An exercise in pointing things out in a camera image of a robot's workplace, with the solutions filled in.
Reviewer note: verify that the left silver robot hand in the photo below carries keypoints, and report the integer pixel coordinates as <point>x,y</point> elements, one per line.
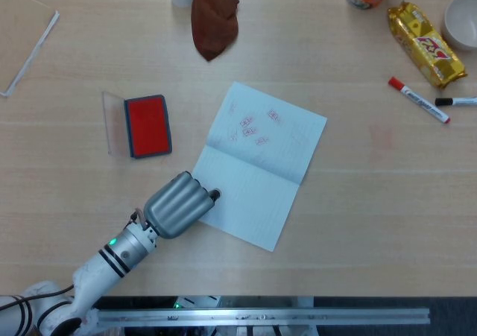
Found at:
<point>175,205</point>

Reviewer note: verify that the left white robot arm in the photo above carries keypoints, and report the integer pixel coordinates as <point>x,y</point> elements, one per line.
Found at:
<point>104,269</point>

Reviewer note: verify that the red ink stamp pad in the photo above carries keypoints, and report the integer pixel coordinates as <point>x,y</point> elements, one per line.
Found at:
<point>148,127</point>

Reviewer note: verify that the open lined notebook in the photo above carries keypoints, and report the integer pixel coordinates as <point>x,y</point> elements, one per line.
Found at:
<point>257,187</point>

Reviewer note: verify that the device with green light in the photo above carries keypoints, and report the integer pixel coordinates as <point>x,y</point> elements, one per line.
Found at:
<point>195,301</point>

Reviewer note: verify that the brown cloth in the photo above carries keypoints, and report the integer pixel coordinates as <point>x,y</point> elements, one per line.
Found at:
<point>212,23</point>

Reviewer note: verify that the red cap whiteboard marker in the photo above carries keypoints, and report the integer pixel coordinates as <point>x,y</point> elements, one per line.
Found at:
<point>419,100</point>

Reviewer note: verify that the gold snack packet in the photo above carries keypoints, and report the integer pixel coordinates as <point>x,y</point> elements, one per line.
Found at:
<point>425,45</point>

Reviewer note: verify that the black cap whiteboard marker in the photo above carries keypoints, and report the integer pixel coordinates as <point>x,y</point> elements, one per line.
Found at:
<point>456,101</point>

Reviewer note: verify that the beige bowl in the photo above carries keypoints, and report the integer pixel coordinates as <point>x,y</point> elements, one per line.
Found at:
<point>464,19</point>

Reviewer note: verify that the aluminium rail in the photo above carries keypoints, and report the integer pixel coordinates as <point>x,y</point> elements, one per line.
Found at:
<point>261,316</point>

